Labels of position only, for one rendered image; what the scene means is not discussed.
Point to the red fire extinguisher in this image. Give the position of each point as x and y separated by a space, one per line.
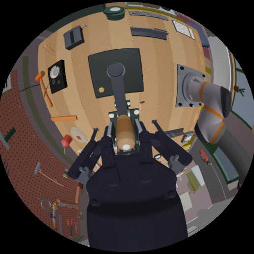
203 155

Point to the grey square mounting plate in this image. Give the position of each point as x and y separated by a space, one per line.
180 87

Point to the wooden tool rack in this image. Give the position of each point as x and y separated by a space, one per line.
67 203

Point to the black yellow small can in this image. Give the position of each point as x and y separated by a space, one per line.
66 173

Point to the green round tin white lid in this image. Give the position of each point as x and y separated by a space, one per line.
114 12

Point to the orange mallet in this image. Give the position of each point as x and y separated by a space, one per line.
45 91

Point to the small dark box red label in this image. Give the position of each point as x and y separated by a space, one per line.
187 137

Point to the potted green plant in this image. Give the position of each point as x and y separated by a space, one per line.
239 90

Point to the red brown pegboard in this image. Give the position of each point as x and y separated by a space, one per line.
23 139

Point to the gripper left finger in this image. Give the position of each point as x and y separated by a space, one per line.
83 157

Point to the grey metal file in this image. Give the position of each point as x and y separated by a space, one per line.
60 224

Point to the orange flat bar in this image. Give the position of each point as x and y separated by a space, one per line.
63 118

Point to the green strip on pegboard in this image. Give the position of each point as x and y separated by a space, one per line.
10 135

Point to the beige round disc red mark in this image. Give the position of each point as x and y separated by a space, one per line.
78 135

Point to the dark grey long ruler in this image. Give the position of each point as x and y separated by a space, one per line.
147 14

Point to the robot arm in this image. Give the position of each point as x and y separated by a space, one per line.
210 91

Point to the yellow grey torch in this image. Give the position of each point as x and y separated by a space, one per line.
54 215

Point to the black box with white dial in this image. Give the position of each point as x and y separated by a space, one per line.
58 83

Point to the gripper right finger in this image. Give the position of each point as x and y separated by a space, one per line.
174 148

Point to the dark grey strip rest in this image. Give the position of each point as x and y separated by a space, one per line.
147 32

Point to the grey metal bar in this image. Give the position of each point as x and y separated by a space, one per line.
5 140

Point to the yellow hexagonal nut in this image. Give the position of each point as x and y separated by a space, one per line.
101 89

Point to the dark grey tray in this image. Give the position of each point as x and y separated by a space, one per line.
174 132

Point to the red round cup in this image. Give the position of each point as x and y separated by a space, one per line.
66 140

